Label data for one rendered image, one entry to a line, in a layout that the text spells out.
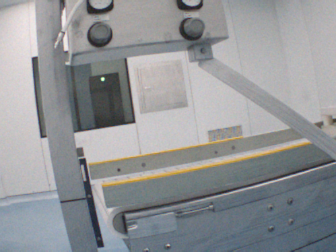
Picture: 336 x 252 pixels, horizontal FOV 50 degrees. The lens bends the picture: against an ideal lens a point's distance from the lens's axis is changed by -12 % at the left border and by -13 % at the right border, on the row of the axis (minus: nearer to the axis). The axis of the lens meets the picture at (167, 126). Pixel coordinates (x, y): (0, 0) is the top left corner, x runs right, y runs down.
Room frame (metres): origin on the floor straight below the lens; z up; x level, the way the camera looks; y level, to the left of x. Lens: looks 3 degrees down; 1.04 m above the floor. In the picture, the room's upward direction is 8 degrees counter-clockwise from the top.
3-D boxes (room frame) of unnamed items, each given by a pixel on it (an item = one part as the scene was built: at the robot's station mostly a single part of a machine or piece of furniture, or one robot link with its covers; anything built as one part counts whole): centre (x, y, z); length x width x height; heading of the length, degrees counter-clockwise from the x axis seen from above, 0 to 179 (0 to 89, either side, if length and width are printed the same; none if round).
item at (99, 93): (5.45, 1.10, 1.43); 1.38 x 0.01 x 1.16; 103
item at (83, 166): (0.80, 0.18, 0.86); 0.02 x 0.01 x 0.20; 105
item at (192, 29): (0.52, -0.05, 1.14); 0.03 x 0.03 x 0.04; 15
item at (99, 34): (0.49, 0.07, 1.15); 0.03 x 0.02 x 0.04; 105
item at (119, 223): (0.67, 0.11, 0.88); 0.27 x 0.03 x 0.03; 15
